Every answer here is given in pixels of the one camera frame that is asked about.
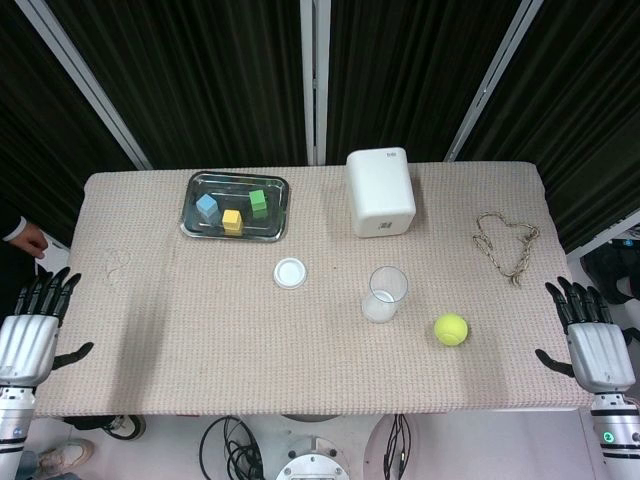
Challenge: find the yellow tennis ball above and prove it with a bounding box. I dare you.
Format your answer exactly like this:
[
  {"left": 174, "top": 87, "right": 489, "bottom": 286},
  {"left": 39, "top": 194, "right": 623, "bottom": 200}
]
[{"left": 433, "top": 312, "right": 470, "bottom": 347}]

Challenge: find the black cable coil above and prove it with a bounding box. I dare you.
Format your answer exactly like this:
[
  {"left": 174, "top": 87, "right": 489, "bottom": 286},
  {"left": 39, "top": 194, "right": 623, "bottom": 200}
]
[{"left": 199, "top": 414, "right": 266, "bottom": 480}]

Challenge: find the blue cube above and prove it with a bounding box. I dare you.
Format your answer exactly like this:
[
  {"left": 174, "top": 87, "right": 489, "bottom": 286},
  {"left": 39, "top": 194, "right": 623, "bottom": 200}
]
[{"left": 195, "top": 194, "right": 219, "bottom": 220}]

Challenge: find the beige shoe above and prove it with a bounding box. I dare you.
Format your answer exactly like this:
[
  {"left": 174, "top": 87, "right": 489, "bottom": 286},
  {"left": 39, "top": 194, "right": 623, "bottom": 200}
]
[{"left": 37, "top": 438, "right": 96, "bottom": 476}]

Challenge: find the metal tray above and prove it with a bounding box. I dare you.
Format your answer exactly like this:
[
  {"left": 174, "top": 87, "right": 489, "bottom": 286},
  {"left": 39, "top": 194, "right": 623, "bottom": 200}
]
[{"left": 179, "top": 171, "right": 291, "bottom": 244}]

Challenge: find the black cable bundle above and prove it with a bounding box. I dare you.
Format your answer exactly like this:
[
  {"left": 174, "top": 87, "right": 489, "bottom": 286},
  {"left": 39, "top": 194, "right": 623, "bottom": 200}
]
[{"left": 380, "top": 413, "right": 412, "bottom": 480}]

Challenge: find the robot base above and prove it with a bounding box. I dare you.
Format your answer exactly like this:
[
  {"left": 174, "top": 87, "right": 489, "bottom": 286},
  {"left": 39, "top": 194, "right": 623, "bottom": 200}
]
[{"left": 275, "top": 433, "right": 351, "bottom": 480}]

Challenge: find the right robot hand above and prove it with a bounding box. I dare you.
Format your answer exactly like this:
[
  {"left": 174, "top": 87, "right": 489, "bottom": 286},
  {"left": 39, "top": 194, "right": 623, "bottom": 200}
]
[{"left": 535, "top": 276, "right": 637, "bottom": 395}]

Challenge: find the tan knotted rope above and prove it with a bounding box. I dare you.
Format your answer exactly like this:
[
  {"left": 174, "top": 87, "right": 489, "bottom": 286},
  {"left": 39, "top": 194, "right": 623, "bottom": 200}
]
[{"left": 472, "top": 212, "right": 542, "bottom": 290}]

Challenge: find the beige waffle tablecloth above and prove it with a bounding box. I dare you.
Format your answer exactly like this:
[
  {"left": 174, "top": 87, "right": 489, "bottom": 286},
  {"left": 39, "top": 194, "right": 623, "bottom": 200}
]
[{"left": 35, "top": 160, "right": 594, "bottom": 417}]

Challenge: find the white box appliance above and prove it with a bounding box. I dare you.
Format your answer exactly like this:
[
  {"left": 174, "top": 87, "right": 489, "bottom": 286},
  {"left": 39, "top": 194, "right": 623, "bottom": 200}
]
[{"left": 345, "top": 146, "right": 418, "bottom": 238}]

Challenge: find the clear plastic cup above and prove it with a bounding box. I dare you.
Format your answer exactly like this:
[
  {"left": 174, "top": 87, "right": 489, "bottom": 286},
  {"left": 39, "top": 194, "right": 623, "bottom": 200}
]
[{"left": 360, "top": 266, "right": 410, "bottom": 324}]

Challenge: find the green cube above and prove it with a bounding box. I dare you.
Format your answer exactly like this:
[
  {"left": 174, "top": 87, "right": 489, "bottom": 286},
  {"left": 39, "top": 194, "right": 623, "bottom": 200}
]
[{"left": 248, "top": 189, "right": 269, "bottom": 219}]

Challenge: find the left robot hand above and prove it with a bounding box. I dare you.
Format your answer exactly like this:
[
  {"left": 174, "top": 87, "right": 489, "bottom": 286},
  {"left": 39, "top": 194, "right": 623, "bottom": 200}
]
[{"left": 0, "top": 266, "right": 95, "bottom": 386}]

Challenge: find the white round lid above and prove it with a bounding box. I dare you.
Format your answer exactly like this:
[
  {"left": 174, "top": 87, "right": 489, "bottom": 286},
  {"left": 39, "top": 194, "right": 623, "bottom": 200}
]
[{"left": 273, "top": 257, "right": 307, "bottom": 289}]

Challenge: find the black equipment with screen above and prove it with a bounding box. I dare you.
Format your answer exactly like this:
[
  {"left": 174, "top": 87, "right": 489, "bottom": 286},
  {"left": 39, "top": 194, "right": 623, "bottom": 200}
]
[{"left": 582, "top": 234, "right": 640, "bottom": 346}]

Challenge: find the white frame post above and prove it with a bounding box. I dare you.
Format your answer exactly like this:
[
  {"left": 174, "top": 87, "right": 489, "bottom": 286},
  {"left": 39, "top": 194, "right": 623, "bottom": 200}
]
[
  {"left": 298, "top": 0, "right": 332, "bottom": 166},
  {"left": 443, "top": 0, "right": 545, "bottom": 164},
  {"left": 14, "top": 0, "right": 154, "bottom": 171}
]

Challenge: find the person's hand with sleeve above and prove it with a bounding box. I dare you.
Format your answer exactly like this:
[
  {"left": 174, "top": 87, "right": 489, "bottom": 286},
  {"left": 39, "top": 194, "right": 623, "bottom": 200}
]
[{"left": 0, "top": 215, "right": 49, "bottom": 260}]

